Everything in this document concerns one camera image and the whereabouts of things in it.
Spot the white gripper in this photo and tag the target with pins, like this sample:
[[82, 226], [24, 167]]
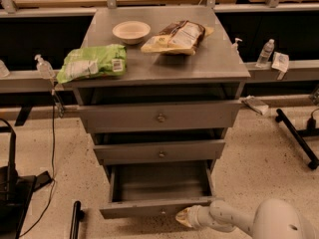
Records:
[[197, 216]]

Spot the grey bottom drawer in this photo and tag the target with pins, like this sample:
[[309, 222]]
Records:
[[156, 189]]

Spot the grey drawer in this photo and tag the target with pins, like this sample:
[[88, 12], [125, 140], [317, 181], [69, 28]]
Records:
[[156, 189], [159, 116], [159, 151]]

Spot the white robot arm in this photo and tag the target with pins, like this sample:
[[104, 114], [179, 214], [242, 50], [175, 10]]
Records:
[[273, 219]]

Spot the grey middle drawer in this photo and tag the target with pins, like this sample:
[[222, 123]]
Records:
[[159, 151]]

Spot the grey metal drawer cabinet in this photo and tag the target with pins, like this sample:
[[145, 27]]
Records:
[[214, 73]]

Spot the grey top drawer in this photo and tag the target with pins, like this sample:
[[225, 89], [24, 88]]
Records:
[[159, 116]]

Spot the black bar on floor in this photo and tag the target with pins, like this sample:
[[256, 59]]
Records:
[[77, 216]]

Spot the folded cloth on ledge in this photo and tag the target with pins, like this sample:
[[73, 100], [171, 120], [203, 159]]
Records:
[[256, 104]]

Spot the black stand base right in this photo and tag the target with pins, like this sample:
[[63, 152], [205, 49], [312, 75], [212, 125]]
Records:
[[300, 134]]

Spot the black stand left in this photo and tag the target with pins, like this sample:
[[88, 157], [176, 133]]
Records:
[[16, 191]]

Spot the green chip bag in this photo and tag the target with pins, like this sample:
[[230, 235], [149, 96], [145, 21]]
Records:
[[93, 62]]

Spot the small pump bottle right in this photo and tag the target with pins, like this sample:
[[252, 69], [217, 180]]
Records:
[[235, 45]]

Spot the brown yellow snack bag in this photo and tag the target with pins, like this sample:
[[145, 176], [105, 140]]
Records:
[[180, 37]]

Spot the white wipe packet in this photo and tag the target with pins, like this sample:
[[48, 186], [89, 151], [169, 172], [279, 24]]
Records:
[[280, 62]]

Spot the clear water bottle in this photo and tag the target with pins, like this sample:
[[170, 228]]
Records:
[[265, 54]]

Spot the white paper bowl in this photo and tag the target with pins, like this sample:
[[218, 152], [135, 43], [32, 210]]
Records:
[[131, 32]]

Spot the left hand sanitizer bottle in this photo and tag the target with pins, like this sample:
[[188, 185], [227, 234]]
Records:
[[44, 68]]

